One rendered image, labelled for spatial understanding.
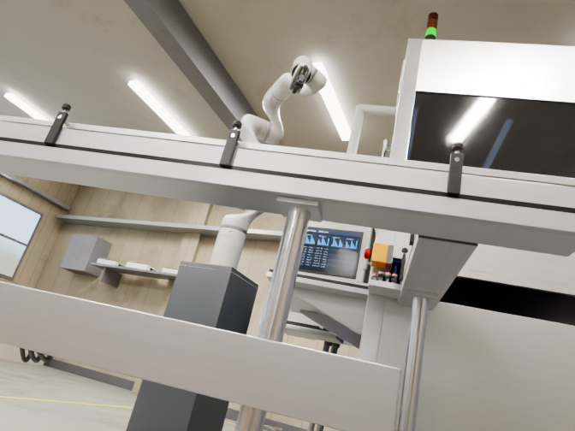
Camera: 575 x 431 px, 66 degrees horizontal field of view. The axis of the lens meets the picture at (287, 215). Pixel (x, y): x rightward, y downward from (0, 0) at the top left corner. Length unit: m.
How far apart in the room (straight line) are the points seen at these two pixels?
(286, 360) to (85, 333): 0.41
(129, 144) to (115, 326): 0.42
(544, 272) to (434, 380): 0.55
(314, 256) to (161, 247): 4.65
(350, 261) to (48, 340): 2.02
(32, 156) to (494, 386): 1.52
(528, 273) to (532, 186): 0.87
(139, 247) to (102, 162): 6.39
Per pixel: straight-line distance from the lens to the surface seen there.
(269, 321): 0.87
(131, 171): 1.06
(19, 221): 8.47
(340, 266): 2.75
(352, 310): 1.76
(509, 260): 1.79
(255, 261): 6.22
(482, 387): 1.67
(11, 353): 7.52
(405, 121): 2.00
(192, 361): 0.89
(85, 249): 7.75
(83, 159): 1.15
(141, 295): 7.11
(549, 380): 1.74
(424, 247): 1.07
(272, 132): 2.18
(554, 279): 1.82
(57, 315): 1.05
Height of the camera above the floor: 0.47
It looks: 21 degrees up
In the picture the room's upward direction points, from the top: 14 degrees clockwise
